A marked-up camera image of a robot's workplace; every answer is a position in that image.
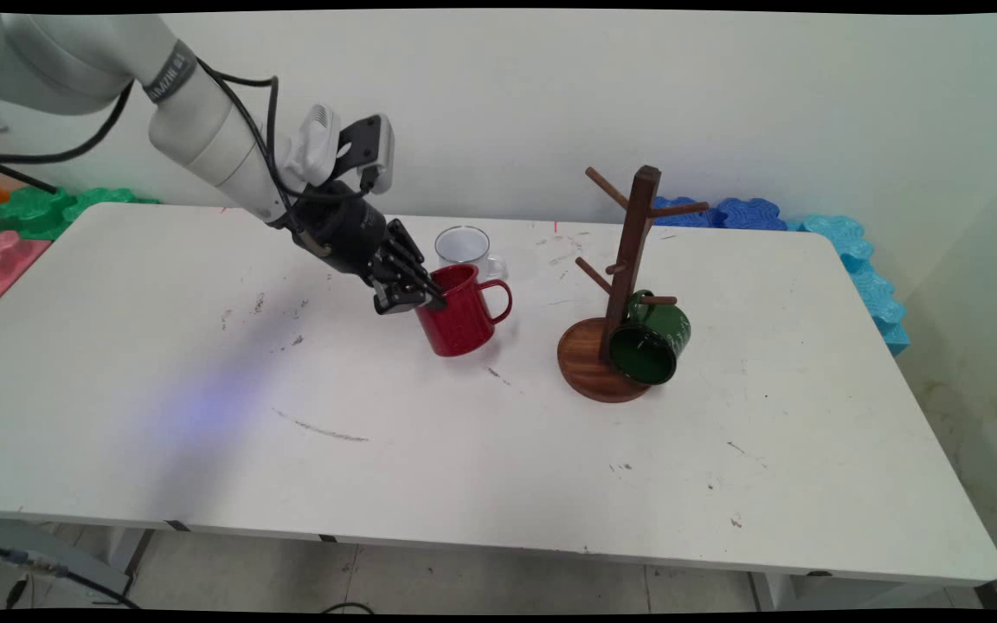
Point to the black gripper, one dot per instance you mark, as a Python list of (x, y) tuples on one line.
[(343, 229)]

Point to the red enamel mug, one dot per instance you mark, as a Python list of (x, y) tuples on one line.
[(459, 324)]

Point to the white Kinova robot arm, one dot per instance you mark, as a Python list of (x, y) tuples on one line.
[(204, 130)]

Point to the white enamel mug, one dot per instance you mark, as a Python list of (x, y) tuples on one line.
[(464, 245)]

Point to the wooden mug tree stand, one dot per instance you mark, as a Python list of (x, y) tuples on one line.
[(633, 234)]

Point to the green enamel mug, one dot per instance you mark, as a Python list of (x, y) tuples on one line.
[(641, 355)]

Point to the dark blue foam mat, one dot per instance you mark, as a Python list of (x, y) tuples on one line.
[(749, 215)]

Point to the green foam mat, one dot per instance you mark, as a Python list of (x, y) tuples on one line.
[(40, 212)]

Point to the pink foam mat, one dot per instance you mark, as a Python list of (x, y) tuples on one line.
[(1, 268)]

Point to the grey table leg beam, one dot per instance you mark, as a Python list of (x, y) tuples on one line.
[(48, 545)]

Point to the light blue foam mat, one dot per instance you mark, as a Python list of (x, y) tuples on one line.
[(871, 277)]

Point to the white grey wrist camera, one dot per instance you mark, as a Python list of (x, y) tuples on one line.
[(317, 143)]

